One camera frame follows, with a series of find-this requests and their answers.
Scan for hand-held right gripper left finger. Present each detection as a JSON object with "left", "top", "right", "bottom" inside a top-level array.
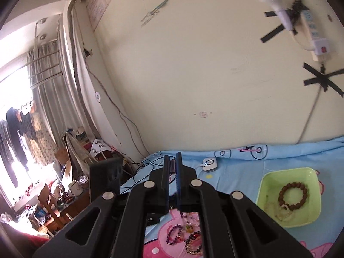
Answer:
[{"left": 32, "top": 154, "right": 171, "bottom": 258}]

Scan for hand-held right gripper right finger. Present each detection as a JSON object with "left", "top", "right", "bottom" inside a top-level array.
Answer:
[{"left": 176, "top": 152, "right": 313, "bottom": 258}]

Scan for amber bead bracelet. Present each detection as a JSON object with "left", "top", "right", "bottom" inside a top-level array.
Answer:
[{"left": 181, "top": 212, "right": 200, "bottom": 233}]

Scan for purple bead bracelet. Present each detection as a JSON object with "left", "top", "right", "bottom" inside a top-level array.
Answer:
[{"left": 166, "top": 225, "right": 184, "bottom": 246}]

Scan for dark bracelet with red beads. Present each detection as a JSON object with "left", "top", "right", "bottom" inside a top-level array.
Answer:
[{"left": 185, "top": 231, "right": 202, "bottom": 255}]

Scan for brown wooden bead bracelet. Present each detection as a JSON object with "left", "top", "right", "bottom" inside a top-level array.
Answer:
[{"left": 278, "top": 183, "right": 309, "bottom": 211}]

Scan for pale multicolour bead necklace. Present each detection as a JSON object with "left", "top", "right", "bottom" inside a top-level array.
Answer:
[{"left": 265, "top": 200, "right": 296, "bottom": 221}]

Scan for green plastic bowl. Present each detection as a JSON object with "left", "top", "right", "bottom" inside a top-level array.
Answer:
[{"left": 255, "top": 167, "right": 322, "bottom": 229}]

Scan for white mug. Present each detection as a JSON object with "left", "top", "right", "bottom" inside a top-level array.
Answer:
[{"left": 68, "top": 180, "right": 83, "bottom": 196}]

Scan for white cloth bag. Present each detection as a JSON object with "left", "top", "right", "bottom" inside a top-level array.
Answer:
[{"left": 64, "top": 132, "right": 94, "bottom": 172}]

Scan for wooden chair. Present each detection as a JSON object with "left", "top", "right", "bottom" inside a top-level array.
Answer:
[{"left": 38, "top": 183, "right": 81, "bottom": 234}]

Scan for printed cartoon blanket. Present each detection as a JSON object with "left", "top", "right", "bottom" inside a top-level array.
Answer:
[{"left": 120, "top": 137, "right": 344, "bottom": 258}]

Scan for grey curtain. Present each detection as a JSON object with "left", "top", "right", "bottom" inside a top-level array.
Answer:
[{"left": 27, "top": 39, "right": 97, "bottom": 164}]

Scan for hanging clothes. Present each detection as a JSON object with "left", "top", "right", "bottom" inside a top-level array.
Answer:
[{"left": 0, "top": 107, "right": 57, "bottom": 186}]

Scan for white wrapped pipe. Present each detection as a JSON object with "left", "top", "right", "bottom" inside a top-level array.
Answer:
[{"left": 63, "top": 1, "right": 119, "bottom": 151}]

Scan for black tape cross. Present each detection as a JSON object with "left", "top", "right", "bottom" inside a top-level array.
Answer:
[
  {"left": 260, "top": 0, "right": 309, "bottom": 43},
  {"left": 303, "top": 62, "right": 344, "bottom": 97}
]

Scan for white power strip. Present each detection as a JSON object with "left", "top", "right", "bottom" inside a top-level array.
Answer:
[{"left": 299, "top": 9, "right": 332, "bottom": 62}]

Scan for black cables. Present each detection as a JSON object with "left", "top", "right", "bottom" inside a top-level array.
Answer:
[{"left": 120, "top": 156, "right": 166, "bottom": 191}]

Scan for white wireless charger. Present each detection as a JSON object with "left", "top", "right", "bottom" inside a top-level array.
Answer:
[{"left": 201, "top": 157, "right": 218, "bottom": 172}]

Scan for thin wall wire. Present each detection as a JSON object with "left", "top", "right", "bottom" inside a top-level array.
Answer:
[{"left": 81, "top": 40, "right": 149, "bottom": 158}]

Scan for grey power cable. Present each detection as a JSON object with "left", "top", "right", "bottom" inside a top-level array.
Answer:
[{"left": 296, "top": 84, "right": 324, "bottom": 144}]

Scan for wall poster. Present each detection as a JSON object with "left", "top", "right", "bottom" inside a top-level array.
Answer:
[{"left": 86, "top": 0, "right": 128, "bottom": 31}]

